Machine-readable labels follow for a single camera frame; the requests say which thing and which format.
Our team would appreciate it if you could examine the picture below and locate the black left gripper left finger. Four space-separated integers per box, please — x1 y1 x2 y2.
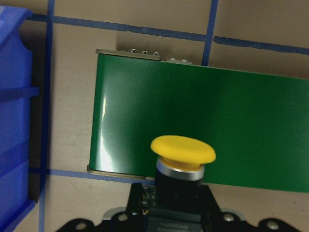
126 183 143 218

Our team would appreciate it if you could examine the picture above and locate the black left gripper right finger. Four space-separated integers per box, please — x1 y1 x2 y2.
199 185 221 219

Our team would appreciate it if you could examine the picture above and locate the yellow mushroom push button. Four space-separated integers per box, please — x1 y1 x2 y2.
142 134 217 232

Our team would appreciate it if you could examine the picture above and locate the blue left storage bin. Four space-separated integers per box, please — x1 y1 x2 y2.
0 6 39 232

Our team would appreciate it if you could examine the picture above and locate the green conveyor belt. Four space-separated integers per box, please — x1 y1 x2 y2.
89 52 309 193

